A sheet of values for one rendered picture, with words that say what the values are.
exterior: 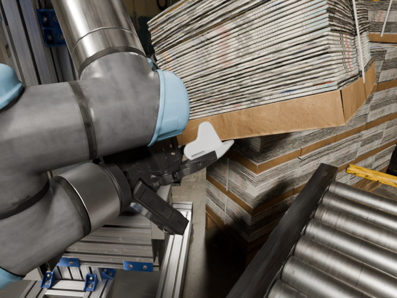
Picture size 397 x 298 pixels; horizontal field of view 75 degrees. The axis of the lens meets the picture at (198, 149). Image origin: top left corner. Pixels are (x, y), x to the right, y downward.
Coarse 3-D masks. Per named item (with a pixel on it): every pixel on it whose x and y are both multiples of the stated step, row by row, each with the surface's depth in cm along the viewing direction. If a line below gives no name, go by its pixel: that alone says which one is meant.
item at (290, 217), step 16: (320, 176) 73; (304, 192) 66; (320, 192) 66; (304, 208) 61; (288, 224) 56; (304, 224) 56; (272, 240) 52; (288, 240) 52; (256, 256) 49; (272, 256) 49; (288, 256) 49; (256, 272) 46; (272, 272) 46; (240, 288) 43; (256, 288) 43
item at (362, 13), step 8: (360, 0) 50; (360, 8) 48; (360, 16) 48; (360, 24) 47; (368, 24) 55; (360, 32) 47; (360, 40) 49; (368, 40) 55; (352, 48) 46; (368, 48) 56; (360, 56) 47; (368, 56) 54; (368, 64) 53
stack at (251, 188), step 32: (384, 96) 152; (352, 128) 145; (384, 128) 168; (224, 160) 129; (256, 160) 108; (320, 160) 137; (352, 160) 159; (256, 192) 115; (224, 224) 144; (256, 224) 127
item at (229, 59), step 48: (192, 0) 39; (240, 0) 34; (288, 0) 32; (336, 0) 33; (192, 48) 42; (240, 48) 37; (288, 48) 33; (336, 48) 32; (192, 96) 45; (240, 96) 39; (288, 96) 34
